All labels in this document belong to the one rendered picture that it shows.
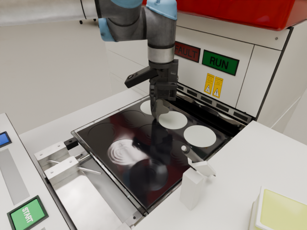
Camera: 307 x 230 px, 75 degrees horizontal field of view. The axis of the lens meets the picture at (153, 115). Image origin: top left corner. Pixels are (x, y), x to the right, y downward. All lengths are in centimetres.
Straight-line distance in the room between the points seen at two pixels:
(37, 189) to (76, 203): 10
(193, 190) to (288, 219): 14
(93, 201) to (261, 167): 40
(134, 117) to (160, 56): 26
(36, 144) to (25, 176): 31
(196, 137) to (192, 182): 31
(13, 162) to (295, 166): 66
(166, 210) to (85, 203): 21
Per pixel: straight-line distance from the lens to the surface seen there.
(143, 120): 70
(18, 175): 56
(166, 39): 54
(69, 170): 59
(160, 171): 54
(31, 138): 87
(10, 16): 44
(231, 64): 63
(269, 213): 38
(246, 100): 64
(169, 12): 53
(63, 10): 41
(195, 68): 70
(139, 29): 52
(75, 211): 54
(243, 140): 58
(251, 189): 48
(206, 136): 66
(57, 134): 84
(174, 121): 69
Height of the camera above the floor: 133
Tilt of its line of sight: 37 degrees down
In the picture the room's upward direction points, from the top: straight up
